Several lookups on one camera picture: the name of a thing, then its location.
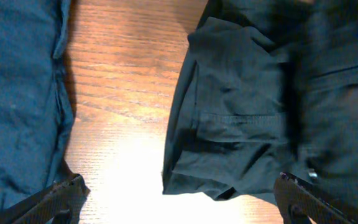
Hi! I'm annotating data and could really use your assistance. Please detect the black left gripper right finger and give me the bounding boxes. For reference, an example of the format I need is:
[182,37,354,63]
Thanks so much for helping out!
[273,172,358,224]

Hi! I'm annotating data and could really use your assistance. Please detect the navy blue shorts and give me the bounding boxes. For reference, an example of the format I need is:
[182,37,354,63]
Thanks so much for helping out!
[0,0,73,212]

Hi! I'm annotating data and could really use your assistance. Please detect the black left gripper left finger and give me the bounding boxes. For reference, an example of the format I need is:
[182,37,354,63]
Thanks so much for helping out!
[0,174,90,224]

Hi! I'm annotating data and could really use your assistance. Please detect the black shorts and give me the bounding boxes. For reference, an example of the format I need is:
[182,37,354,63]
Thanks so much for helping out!
[162,0,358,208]

